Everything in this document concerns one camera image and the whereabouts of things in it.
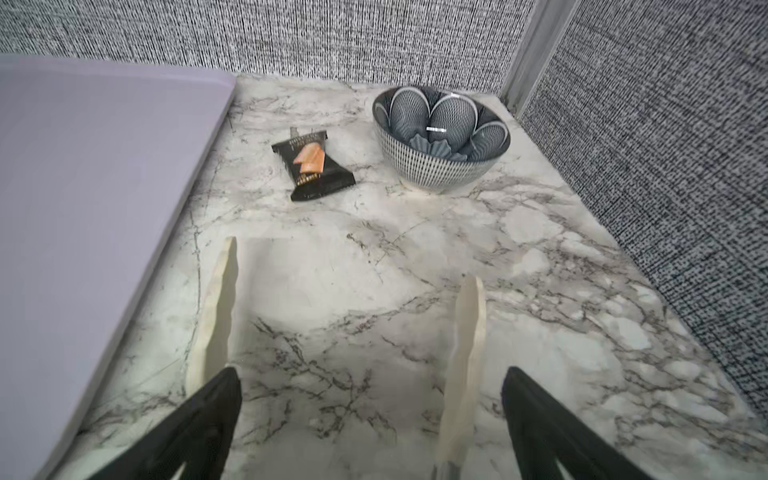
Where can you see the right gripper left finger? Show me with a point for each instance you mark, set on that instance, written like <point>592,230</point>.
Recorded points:
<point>209,352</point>

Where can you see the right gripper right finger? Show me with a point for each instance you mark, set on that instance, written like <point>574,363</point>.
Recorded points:
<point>463,380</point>

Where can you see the small black snack packet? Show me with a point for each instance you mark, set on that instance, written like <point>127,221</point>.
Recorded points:
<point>314,172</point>

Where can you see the lavender tray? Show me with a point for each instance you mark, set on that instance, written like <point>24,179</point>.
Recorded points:
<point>97,161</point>

